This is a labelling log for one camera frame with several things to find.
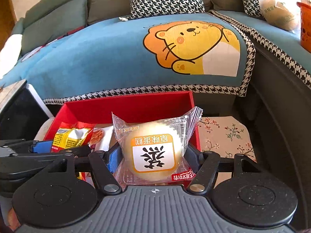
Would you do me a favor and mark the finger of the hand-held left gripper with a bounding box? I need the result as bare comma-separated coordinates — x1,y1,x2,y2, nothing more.
59,145,92,160
4,139,53,156

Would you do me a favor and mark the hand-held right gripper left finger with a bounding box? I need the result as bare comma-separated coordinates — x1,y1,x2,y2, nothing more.
46,143,123,195

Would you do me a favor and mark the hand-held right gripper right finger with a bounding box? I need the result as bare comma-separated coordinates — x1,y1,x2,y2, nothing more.
186,143,266,193

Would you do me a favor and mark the red and yellow snack packet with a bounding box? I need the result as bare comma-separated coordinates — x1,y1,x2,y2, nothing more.
51,121,96,153

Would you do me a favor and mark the long white snack packet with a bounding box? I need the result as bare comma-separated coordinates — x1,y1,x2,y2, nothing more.
89,126,114,152

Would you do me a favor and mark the clear cake packet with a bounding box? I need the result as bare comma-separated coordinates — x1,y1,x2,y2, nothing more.
112,106,203,187

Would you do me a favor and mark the red cardboard box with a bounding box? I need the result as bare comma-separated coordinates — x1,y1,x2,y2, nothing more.
44,91,202,183

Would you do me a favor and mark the floral tablecloth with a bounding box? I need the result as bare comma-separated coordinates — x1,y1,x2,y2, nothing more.
36,116,258,187

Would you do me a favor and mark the black glossy side table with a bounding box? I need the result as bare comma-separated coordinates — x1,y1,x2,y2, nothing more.
0,79,54,141

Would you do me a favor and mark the blue lion print sofa cover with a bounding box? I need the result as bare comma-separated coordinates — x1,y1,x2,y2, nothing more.
0,10,256,105

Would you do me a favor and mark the white cloth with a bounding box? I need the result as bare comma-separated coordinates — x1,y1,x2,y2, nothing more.
0,34,23,76

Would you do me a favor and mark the grey-green sofa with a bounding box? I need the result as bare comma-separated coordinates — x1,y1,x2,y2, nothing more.
11,0,311,224

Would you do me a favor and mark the blue houndstooth edged sofa cover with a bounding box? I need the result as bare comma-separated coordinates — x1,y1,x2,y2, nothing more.
209,10,311,89

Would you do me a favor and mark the clear bread bag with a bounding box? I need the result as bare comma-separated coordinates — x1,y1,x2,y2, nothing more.
258,0,301,32

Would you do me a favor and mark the orange plastic basket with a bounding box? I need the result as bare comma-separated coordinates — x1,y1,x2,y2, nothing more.
296,2,311,54

